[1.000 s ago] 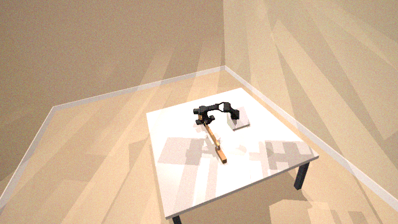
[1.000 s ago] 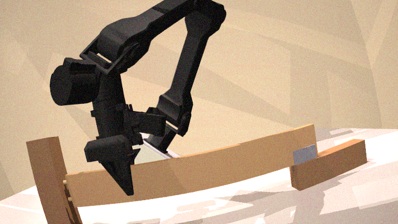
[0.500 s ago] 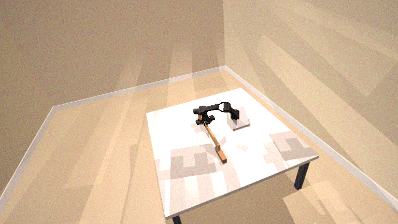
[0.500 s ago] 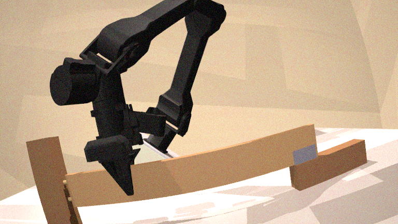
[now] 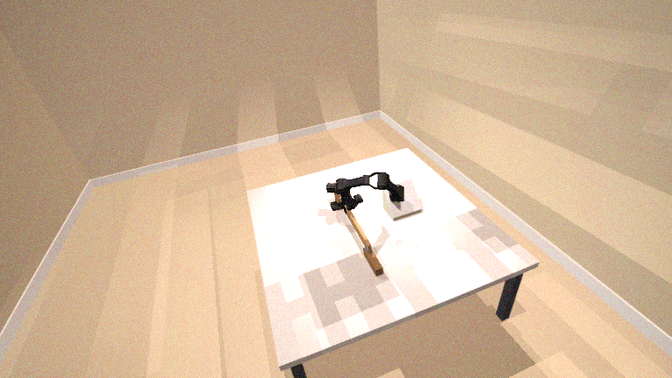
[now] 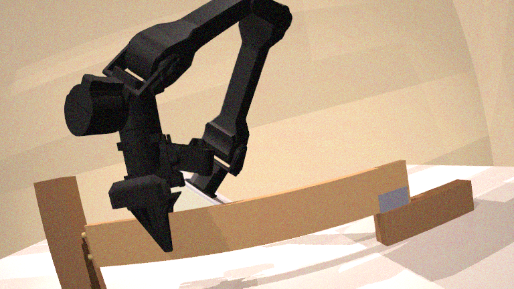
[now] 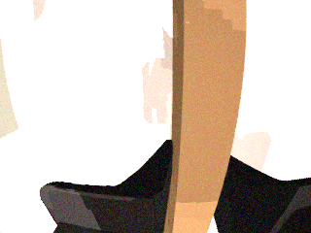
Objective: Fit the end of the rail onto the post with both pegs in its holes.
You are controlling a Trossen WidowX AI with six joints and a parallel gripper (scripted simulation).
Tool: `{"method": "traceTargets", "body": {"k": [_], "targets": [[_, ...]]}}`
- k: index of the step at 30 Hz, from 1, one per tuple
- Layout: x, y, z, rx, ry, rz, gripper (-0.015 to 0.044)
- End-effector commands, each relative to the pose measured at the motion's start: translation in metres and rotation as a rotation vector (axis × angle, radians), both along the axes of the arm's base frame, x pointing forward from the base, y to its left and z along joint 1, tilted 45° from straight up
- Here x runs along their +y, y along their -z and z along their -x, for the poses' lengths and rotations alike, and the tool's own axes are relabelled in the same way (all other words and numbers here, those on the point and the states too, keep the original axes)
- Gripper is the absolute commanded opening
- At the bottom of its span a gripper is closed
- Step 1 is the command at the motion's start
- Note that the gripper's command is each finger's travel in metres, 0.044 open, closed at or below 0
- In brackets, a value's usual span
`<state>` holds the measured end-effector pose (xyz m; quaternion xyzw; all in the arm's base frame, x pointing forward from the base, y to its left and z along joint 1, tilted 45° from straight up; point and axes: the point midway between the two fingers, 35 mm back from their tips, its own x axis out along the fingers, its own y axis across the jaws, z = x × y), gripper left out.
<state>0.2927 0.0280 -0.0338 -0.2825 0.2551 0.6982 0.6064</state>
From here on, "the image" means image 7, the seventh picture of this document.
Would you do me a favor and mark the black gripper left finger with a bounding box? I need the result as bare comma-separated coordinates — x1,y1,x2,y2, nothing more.
39,140,172,233

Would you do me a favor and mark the long brown wooden rail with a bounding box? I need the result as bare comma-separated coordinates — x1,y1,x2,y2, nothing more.
167,0,248,233

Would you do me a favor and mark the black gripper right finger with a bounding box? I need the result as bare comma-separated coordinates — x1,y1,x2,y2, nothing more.
213,155,311,233

